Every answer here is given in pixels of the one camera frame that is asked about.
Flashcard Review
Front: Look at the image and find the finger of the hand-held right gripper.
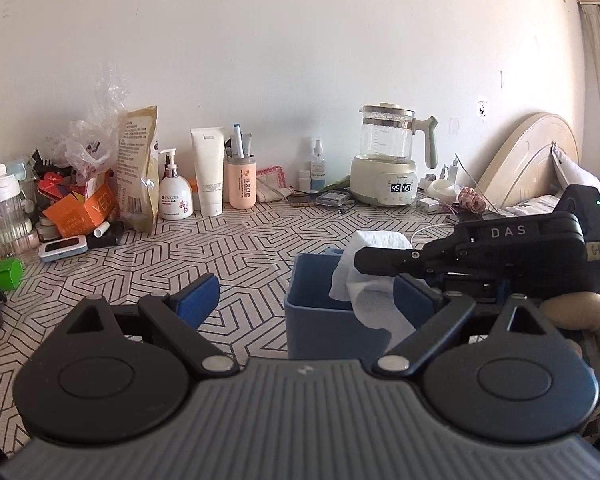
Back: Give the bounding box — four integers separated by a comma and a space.
354, 244, 431, 279

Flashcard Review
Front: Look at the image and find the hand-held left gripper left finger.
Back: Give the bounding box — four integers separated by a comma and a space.
65, 273, 238, 376

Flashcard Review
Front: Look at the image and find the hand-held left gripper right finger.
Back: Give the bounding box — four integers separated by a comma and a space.
372, 273, 563, 376

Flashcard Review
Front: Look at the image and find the white paper towel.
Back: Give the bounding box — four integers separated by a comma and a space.
328, 230, 418, 341

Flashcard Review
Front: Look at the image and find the blue plastic container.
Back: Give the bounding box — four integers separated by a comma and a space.
284, 252, 421, 361

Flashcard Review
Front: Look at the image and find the person's right hand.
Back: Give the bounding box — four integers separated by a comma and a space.
542, 290, 600, 441

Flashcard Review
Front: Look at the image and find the pink scrunchie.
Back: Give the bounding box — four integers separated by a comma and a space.
457, 186, 487, 216

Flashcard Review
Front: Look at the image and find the cream kettle base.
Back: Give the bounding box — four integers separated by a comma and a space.
350, 155, 420, 207

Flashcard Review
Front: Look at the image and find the clear plastic case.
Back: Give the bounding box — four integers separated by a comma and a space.
315, 190, 353, 207

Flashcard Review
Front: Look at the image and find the white round dock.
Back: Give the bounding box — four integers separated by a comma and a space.
426, 178, 458, 201

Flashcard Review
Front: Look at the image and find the white pillow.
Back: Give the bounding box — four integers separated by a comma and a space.
551, 144, 600, 201

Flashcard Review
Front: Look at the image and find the beige bed headboard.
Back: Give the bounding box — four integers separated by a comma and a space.
477, 112, 580, 209

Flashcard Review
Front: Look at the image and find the white pump bottle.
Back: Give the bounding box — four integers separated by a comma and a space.
159, 148, 194, 220

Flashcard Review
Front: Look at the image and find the black flat box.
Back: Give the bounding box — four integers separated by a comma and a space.
86, 225, 126, 250

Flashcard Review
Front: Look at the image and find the clear spray bottle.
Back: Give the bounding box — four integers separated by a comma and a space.
310, 139, 327, 192

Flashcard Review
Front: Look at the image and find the pink cup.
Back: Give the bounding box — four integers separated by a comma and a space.
227, 156, 257, 210

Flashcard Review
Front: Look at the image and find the white squeeze tube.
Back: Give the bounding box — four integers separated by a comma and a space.
190, 127, 226, 217

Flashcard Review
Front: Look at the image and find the pink and white cloth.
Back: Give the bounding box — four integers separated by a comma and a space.
256, 165, 293, 203

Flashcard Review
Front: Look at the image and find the tan paper bag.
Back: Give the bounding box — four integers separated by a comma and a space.
116, 105, 161, 233

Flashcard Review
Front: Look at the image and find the white and blue device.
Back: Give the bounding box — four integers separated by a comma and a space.
38, 235, 88, 262

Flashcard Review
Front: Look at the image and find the orange cardboard box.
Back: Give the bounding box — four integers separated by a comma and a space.
42, 182, 118, 238

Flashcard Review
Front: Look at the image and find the clear plastic bag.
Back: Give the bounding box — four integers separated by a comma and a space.
65, 67, 131, 186

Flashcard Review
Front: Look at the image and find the green box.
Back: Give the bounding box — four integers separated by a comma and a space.
0, 258, 25, 291

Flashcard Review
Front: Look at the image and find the clear bottle with white cap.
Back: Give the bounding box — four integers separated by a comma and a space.
0, 164, 31, 261

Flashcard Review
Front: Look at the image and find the glass kettle with green handle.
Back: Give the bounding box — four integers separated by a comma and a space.
358, 104, 439, 171

